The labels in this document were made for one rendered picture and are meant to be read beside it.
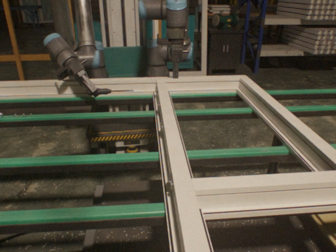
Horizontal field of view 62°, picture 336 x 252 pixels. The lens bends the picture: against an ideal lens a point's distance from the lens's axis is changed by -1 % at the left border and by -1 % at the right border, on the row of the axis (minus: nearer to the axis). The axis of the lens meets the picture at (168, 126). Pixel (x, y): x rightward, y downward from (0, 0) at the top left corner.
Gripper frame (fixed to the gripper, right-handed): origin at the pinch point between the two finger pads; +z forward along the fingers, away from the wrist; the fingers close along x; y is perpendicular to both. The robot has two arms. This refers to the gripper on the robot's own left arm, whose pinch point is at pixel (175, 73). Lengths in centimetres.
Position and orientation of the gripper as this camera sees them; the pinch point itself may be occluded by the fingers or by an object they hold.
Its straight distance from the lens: 141.7
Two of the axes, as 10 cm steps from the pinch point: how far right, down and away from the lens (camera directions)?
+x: -0.8, -4.3, 9.0
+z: 0.0, 9.0, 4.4
